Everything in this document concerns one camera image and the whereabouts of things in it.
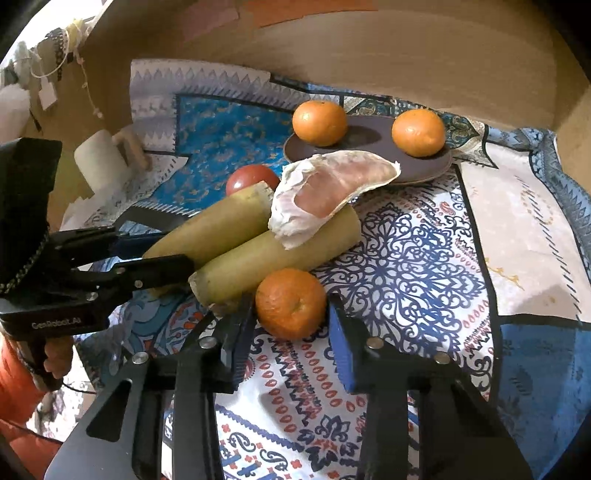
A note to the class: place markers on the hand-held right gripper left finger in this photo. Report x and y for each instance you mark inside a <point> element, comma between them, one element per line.
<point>198,369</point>

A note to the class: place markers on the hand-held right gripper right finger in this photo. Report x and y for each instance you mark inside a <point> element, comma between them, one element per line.
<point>344,346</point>

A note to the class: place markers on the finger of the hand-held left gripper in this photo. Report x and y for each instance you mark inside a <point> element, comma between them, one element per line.
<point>157,270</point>
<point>131,244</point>

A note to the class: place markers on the yellow-green sugarcane piece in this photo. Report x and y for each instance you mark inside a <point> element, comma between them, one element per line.
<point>258,263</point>
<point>207,226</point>

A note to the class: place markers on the orange mandarin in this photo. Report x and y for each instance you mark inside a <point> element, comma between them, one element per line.
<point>319,122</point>
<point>419,133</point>
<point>291,304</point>

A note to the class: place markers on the person's left forearm orange sleeve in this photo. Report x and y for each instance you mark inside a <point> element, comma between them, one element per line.
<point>14,392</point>

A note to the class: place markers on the person's left hand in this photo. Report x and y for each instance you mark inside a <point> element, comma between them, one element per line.
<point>57,357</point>

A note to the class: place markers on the white paper roll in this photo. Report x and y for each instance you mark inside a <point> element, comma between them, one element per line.
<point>99,159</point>

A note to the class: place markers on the blue patterned tablecloth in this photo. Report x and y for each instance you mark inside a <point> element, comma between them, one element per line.
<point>415,277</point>

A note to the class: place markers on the white paper tag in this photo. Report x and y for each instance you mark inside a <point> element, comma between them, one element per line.
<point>46,94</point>

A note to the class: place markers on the red tomato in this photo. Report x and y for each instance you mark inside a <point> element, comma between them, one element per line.
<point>247,180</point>

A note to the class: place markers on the peeled pomelo segment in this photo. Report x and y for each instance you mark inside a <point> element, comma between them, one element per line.
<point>323,194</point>

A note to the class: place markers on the dark brown plate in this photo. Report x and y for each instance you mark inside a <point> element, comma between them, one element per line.
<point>369,138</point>

